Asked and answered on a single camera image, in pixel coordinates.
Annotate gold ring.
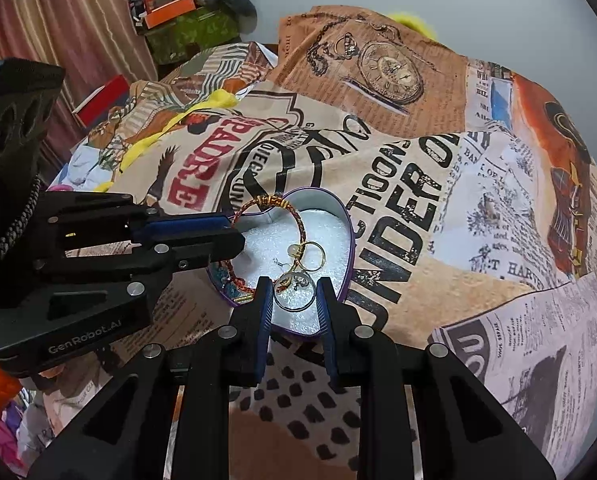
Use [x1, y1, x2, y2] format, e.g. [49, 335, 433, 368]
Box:
[301, 241, 327, 271]

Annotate red box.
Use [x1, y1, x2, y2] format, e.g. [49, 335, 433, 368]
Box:
[72, 75, 132, 128]

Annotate printed newspaper-pattern blanket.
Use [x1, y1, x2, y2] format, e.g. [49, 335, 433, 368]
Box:
[48, 5, 597, 480]

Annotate pink cloth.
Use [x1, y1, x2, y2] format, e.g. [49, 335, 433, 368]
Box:
[0, 395, 59, 466]

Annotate silver hoop ring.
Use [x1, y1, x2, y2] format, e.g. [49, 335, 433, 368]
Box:
[273, 272, 319, 314]

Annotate green patterned box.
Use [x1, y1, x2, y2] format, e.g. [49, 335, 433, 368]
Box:
[143, 7, 240, 66]

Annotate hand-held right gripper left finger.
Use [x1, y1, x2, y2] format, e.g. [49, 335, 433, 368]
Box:
[28, 276, 275, 480]

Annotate yellow cloth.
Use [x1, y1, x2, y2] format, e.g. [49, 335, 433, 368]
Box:
[113, 87, 239, 171]

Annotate purple heart-shaped tin box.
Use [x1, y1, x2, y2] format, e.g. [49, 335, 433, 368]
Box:
[206, 187, 356, 343]

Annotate small gold charm earrings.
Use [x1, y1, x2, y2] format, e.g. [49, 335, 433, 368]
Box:
[276, 272, 306, 295]

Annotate silver chain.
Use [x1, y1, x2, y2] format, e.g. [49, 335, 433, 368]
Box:
[0, 177, 43, 283]

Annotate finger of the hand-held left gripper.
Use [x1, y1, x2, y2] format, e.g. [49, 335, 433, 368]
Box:
[46, 192, 232, 250]
[32, 230, 246, 322]

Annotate orange box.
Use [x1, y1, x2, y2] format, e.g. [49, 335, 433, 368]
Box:
[143, 0, 198, 30]

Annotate red and gold braided bracelet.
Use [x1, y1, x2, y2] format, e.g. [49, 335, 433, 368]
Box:
[223, 194, 306, 306]

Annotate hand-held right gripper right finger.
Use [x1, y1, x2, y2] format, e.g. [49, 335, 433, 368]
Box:
[315, 277, 556, 480]

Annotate yellow pillow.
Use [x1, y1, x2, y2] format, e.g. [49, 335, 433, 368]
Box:
[385, 9, 439, 41]

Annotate brown striped curtain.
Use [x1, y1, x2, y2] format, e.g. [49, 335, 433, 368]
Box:
[0, 0, 159, 171]

